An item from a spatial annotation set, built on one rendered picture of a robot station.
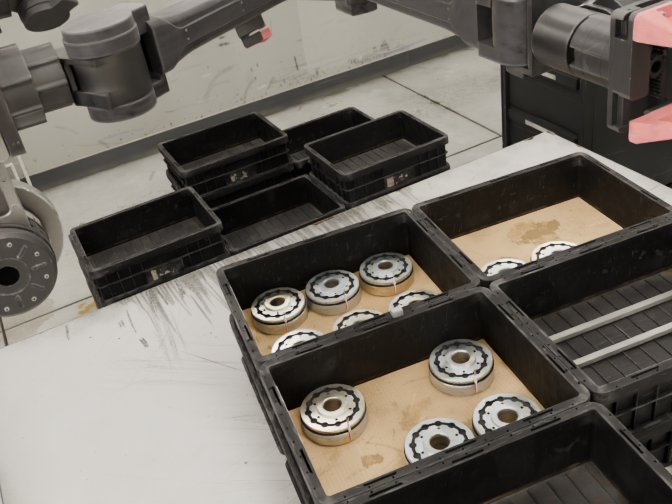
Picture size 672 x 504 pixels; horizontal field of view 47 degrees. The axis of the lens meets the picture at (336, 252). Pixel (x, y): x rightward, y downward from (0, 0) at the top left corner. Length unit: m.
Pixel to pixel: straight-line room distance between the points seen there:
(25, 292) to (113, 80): 0.47
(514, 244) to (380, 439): 0.56
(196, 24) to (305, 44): 3.54
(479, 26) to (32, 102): 0.47
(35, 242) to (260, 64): 3.29
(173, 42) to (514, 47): 0.38
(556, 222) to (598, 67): 0.97
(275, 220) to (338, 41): 2.09
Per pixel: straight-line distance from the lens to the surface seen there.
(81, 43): 0.86
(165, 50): 0.92
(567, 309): 1.41
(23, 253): 1.20
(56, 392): 1.68
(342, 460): 1.18
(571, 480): 1.14
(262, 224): 2.64
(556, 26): 0.74
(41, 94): 0.88
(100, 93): 0.87
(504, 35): 0.79
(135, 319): 1.79
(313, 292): 1.45
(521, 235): 1.60
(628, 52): 0.66
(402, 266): 1.47
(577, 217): 1.66
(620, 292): 1.46
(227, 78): 4.34
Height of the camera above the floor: 1.71
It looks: 33 degrees down
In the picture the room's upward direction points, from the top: 10 degrees counter-clockwise
